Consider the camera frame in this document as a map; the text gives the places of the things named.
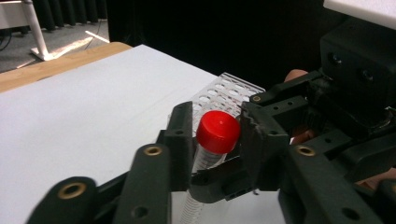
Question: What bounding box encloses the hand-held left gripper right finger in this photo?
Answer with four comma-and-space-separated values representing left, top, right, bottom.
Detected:
240, 101, 292, 191

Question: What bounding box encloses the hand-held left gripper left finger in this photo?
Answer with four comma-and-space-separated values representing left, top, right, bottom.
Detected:
157, 101, 195, 192

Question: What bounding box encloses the clear plastic tube rack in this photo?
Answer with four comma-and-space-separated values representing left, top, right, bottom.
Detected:
169, 72, 266, 138

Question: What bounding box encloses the white table board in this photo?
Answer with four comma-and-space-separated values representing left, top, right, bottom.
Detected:
0, 44, 281, 224

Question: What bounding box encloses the black curtain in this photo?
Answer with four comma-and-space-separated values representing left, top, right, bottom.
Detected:
31, 0, 108, 32

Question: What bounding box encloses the white metal stand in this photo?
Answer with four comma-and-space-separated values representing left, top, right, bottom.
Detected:
0, 0, 62, 63

